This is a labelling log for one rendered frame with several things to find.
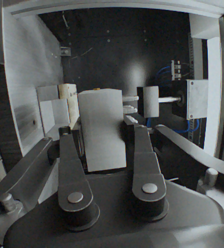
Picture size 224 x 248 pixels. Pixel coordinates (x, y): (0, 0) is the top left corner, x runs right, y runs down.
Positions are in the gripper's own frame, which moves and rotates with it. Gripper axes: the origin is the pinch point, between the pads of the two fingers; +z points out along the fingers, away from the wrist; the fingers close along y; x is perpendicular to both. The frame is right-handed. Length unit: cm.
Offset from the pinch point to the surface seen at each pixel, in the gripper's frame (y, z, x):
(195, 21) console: 32.7, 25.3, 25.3
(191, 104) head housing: 25.9, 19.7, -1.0
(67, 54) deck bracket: -11, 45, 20
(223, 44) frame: 25.2, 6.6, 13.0
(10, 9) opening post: -12.0, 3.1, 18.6
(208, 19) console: 32.8, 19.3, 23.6
